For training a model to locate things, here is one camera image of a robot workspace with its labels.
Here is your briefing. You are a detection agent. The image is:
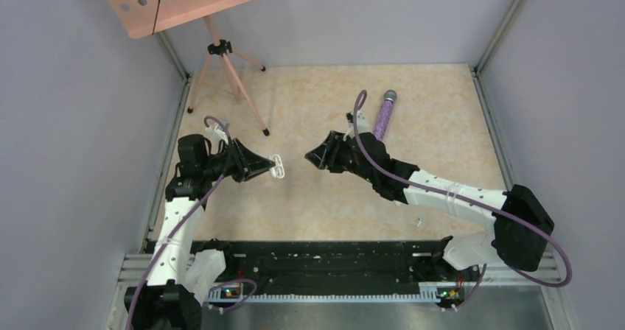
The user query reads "purple glitter microphone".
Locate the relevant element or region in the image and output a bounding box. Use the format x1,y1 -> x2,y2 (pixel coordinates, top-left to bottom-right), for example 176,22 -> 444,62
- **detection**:
373,90 -> 398,141

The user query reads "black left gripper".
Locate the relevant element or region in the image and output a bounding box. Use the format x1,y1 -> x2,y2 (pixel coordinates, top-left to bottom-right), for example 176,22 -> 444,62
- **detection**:
202,137 -> 275,183

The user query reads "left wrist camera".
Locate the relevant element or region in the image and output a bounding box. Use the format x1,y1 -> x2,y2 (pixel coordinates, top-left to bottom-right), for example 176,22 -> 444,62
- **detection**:
205,121 -> 230,148

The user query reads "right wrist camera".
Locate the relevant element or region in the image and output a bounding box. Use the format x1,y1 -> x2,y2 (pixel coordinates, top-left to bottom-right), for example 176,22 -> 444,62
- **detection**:
344,110 -> 371,141

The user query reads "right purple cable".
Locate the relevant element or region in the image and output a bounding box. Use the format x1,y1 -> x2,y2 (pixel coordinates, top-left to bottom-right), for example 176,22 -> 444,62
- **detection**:
352,90 -> 573,311

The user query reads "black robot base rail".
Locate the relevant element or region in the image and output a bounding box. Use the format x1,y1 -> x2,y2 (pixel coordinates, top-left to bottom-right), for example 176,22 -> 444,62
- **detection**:
191,239 -> 479,296

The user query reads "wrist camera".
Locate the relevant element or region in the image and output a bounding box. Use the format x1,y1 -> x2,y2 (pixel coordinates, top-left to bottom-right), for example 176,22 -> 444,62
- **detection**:
344,110 -> 371,141
205,121 -> 230,148

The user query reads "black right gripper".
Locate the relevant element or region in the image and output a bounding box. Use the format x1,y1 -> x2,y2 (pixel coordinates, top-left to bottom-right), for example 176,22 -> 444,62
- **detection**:
304,131 -> 377,184

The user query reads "white oval charging case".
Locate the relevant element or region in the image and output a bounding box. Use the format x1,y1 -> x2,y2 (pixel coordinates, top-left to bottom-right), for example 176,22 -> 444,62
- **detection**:
268,154 -> 285,179

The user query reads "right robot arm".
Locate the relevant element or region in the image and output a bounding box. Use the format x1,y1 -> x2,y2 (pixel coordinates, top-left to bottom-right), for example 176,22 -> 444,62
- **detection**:
305,131 -> 554,280

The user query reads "pink music stand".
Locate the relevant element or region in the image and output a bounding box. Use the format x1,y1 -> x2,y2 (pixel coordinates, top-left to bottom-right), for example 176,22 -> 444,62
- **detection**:
89,0 -> 283,137

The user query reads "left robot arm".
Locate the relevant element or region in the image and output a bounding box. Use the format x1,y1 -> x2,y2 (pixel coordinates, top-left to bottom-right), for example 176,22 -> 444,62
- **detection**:
125,133 -> 285,329

